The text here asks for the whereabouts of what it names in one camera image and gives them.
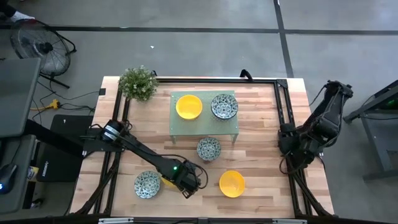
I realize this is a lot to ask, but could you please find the teal patterned ceramic bowl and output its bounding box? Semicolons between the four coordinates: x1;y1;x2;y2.
134;170;162;200
210;93;239;120
196;136;222;162

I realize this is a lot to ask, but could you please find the green perforated metal stand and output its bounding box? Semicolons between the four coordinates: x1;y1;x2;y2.
169;90;240;146

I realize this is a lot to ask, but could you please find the dark grey metal table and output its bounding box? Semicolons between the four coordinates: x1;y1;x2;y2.
343;79;398;182

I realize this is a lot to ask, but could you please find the green potted plant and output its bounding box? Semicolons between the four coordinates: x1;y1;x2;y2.
118;65;160;102

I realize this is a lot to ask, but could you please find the black beam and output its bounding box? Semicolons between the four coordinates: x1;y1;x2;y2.
24;119;91;158

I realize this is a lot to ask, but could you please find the small colourful packet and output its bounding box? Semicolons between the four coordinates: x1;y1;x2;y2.
26;165;40;182

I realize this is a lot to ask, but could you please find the grey desk top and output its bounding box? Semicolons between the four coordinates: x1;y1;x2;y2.
0;134;37;215
0;57;42;138

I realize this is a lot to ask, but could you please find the black computer mouse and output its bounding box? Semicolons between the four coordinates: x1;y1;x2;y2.
0;163;18;195

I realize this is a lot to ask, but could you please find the black floor fan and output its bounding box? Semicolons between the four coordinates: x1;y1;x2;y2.
10;18;77;90

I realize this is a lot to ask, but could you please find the person's foot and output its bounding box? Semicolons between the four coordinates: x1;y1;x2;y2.
0;2;35;23

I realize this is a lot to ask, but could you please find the silver aluminium bracket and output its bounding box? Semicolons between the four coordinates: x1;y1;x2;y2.
272;218;308;224
98;217;135;224

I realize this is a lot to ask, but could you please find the black looped cable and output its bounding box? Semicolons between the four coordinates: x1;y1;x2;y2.
239;68;254;82

